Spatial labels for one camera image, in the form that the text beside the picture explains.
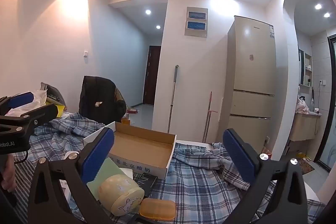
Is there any white plastic bag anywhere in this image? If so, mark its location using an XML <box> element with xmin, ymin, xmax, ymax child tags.
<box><xmin>5</xmin><ymin>90</ymin><xmax>48</xmax><ymax>117</ymax></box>

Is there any bathroom mirror cabinet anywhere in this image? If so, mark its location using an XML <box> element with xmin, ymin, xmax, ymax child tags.
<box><xmin>299</xmin><ymin>49</ymin><xmax>313</xmax><ymax>87</ymax></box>

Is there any beige vanity cabinet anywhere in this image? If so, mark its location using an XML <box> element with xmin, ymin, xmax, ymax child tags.
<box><xmin>289</xmin><ymin>112</ymin><xmax>322</xmax><ymax>141</ymax></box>

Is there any pink cloth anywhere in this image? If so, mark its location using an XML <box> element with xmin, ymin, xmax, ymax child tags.
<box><xmin>295</xmin><ymin>101</ymin><xmax>310</xmax><ymax>115</ymax></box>

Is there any orange pill box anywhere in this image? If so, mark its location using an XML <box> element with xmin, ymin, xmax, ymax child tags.
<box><xmin>139</xmin><ymin>198</ymin><xmax>176</xmax><ymax>220</ymax></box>

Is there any cream round container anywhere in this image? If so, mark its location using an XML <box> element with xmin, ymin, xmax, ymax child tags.
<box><xmin>98</xmin><ymin>174</ymin><xmax>145</xmax><ymax>216</ymax></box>

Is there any brown wooden chair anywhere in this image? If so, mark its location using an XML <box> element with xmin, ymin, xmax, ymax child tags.
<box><xmin>115</xmin><ymin>86</ymin><xmax>126</xmax><ymax>104</ymax></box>

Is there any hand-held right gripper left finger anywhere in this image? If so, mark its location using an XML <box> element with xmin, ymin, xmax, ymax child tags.
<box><xmin>28</xmin><ymin>127</ymin><xmax>115</xmax><ymax>224</ymax></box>

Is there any dark wooden door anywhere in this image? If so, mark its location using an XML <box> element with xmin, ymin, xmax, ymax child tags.
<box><xmin>143</xmin><ymin>46</ymin><xmax>161</xmax><ymax>106</ymax></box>

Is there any wall electrical panel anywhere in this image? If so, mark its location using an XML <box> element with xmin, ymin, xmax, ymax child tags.
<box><xmin>184</xmin><ymin>7</ymin><xmax>208</xmax><ymax>38</ymax></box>

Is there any beige refrigerator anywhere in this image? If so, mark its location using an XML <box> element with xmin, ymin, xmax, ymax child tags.
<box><xmin>217</xmin><ymin>15</ymin><xmax>277</xmax><ymax>155</ymax></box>

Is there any black long box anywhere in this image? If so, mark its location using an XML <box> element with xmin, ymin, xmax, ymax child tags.
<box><xmin>133</xmin><ymin>173</ymin><xmax>158</xmax><ymax>198</ymax></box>

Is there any patterned doormat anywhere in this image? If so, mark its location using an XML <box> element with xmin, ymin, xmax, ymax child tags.
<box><xmin>298</xmin><ymin>158</ymin><xmax>317</xmax><ymax>174</ymax></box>

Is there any person's left hand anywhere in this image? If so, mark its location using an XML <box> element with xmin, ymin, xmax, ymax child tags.
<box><xmin>0</xmin><ymin>154</ymin><xmax>16</xmax><ymax>193</ymax></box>

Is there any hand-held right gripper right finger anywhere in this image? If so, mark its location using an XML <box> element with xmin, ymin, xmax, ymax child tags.
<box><xmin>223</xmin><ymin>128</ymin><xmax>308</xmax><ymax>224</ymax></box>

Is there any green box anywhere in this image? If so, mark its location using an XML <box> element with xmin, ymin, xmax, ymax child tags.
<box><xmin>87</xmin><ymin>157</ymin><xmax>129</xmax><ymax>201</ymax></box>

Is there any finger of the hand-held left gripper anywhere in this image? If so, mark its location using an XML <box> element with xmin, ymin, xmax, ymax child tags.
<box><xmin>0</xmin><ymin>104</ymin><xmax>58</xmax><ymax>140</ymax></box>
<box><xmin>0</xmin><ymin>91</ymin><xmax>34</xmax><ymax>115</ymax></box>

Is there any grey handled mop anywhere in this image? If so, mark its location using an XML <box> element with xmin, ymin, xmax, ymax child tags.
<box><xmin>167</xmin><ymin>65</ymin><xmax>179</xmax><ymax>134</ymax></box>

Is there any black framed glass door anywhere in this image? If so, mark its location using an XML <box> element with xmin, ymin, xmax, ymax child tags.
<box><xmin>314</xmin><ymin>34</ymin><xmax>336</xmax><ymax>174</ymax></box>

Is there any black cable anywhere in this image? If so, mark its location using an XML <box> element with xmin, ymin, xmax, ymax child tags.
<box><xmin>14</xmin><ymin>150</ymin><xmax>30</xmax><ymax>165</ymax></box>

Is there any black jacket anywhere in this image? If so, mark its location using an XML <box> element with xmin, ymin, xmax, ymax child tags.
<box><xmin>79</xmin><ymin>76</ymin><xmax>127</xmax><ymax>125</ymax></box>

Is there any blue plaid blanket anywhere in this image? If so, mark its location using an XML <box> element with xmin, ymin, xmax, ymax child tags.
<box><xmin>13</xmin><ymin>111</ymin><xmax>326</xmax><ymax>224</ymax></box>

